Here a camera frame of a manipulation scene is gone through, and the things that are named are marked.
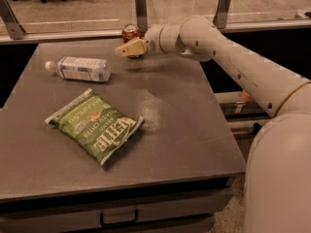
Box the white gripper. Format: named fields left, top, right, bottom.
left=115, top=24, right=186, bottom=57

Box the red coke can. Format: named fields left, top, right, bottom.
left=121, top=24, right=141, bottom=43

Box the green jalapeno chip bag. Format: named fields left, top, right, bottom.
left=45, top=88, right=144, bottom=166

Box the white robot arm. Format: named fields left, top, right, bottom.
left=115, top=16, right=311, bottom=233

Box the clear plastic water bottle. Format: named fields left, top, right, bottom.
left=45, top=56, right=111, bottom=83

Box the grey cabinet drawer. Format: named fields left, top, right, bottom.
left=0, top=187, right=233, bottom=233

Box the middle metal bracket post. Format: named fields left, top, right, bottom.
left=135, top=0, right=148, bottom=33

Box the metal bracket post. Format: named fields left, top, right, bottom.
left=213, top=0, right=231, bottom=29
left=0, top=0, right=25, bottom=40
left=135, top=0, right=148, bottom=33

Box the right metal bracket post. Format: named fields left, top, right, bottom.
left=213, top=0, right=231, bottom=29

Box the left metal bracket post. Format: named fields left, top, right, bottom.
left=0, top=0, right=25, bottom=40

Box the black drawer handle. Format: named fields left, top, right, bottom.
left=99, top=209, right=139, bottom=228

